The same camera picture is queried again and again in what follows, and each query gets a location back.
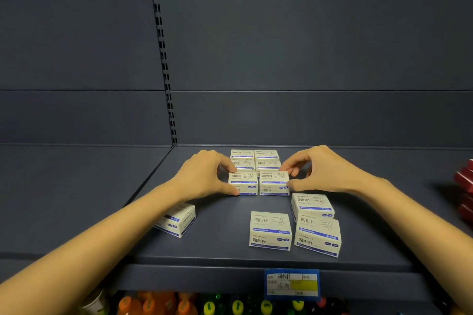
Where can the group of red-capped cola bottles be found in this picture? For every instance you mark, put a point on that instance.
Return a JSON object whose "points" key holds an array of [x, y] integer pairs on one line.
{"points": [[321, 303]]}

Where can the person's right forearm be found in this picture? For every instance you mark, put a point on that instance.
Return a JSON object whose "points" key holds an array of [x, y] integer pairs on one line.
{"points": [[425, 230]]}

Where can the group of yellow-capped green bottles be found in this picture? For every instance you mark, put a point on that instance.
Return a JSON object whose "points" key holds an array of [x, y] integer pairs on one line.
{"points": [[236, 306]]}

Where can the group of green-capped tea bottles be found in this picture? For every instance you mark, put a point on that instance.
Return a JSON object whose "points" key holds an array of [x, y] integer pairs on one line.
{"points": [[94, 303]]}

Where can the stack of red boxes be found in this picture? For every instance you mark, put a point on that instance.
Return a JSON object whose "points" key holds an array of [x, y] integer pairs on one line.
{"points": [[463, 180]]}

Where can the person's left hand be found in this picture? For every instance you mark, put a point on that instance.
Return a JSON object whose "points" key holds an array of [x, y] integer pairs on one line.
{"points": [[203, 178]]}

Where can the group of orange soda bottles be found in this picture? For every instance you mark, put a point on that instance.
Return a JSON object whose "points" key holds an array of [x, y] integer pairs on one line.
{"points": [[148, 305]]}

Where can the white blue paperclip boxes group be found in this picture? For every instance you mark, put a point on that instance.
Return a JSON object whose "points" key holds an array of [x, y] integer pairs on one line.
{"points": [[269, 231]]}

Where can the person's left forearm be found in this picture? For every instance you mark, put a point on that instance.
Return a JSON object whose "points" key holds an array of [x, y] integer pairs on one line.
{"points": [[85, 248]]}

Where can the person's right hand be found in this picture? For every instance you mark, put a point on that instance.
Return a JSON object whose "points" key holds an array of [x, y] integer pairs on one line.
{"points": [[332, 174]]}

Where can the blue yellow price tag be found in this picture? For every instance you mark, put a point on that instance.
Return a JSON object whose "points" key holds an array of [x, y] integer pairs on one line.
{"points": [[306, 285]]}

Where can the dark grey metal shelf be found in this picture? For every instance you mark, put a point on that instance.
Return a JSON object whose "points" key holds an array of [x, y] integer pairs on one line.
{"points": [[295, 30]]}

